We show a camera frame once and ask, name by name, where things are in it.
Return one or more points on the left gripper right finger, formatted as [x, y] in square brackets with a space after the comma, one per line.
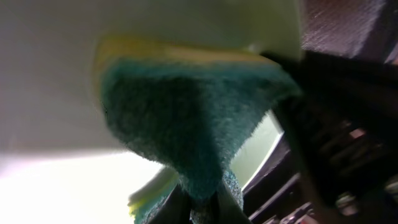
[229, 211]

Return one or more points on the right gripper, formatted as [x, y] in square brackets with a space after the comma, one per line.
[342, 131]

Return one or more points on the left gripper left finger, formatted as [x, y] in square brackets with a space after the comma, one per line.
[175, 210]

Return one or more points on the green yellow sponge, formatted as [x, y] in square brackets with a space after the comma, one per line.
[188, 108]

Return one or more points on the mint green plate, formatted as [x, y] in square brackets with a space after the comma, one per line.
[59, 163]

